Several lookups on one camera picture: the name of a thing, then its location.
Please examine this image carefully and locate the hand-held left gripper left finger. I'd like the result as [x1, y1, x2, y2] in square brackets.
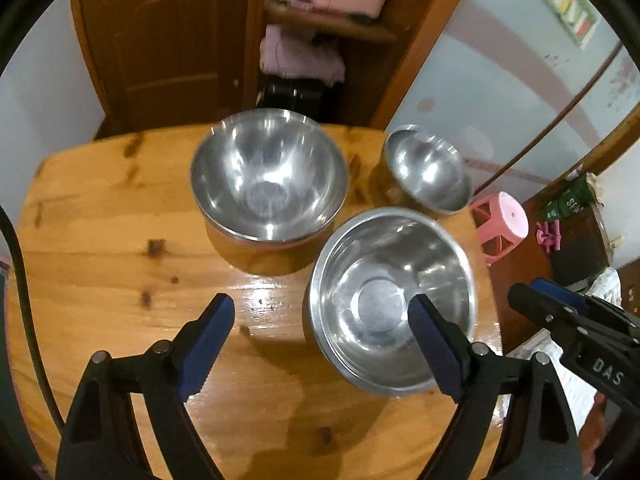
[55, 293, 236, 480]

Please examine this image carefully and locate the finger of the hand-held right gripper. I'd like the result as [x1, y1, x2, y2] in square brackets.
[530, 278, 640, 342]
[507, 283, 589, 356]

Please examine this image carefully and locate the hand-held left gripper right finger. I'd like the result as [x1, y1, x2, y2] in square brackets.
[407, 294, 583, 480]

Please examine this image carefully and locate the large steel bowl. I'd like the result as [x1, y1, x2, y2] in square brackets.
[302, 207, 478, 398]

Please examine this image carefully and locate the pink-sided steel bowl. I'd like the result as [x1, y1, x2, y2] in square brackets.
[189, 108, 350, 248]

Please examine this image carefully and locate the small steel bowl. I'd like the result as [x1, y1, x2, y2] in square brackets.
[372, 124, 473, 218]

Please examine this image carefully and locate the dark wooden cabinet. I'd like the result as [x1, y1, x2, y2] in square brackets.
[547, 202, 616, 286]

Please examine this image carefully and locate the checked blanket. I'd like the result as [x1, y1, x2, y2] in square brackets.
[525, 267, 623, 431]

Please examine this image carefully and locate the pink toy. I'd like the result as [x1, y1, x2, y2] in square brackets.
[536, 220, 562, 253]

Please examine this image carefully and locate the green bag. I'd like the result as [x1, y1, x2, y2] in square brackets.
[540, 174, 596, 221]

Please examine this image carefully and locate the pink plastic stool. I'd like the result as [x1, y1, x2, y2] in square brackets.
[469, 192, 529, 267]

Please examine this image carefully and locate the frosted sliding door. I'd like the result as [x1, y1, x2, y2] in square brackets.
[385, 0, 640, 206]

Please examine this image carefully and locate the pink folded cloth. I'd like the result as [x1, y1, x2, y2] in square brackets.
[260, 25, 346, 86]

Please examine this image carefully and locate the brown wooden door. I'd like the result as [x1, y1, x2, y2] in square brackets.
[70, 0, 261, 136]

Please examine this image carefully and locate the wooden corner shelf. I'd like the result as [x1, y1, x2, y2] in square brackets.
[245, 0, 481, 128]

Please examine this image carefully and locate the black cable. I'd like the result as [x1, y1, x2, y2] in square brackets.
[0, 205, 68, 428]

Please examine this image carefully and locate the wall poster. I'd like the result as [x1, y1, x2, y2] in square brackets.
[520, 0, 598, 48]

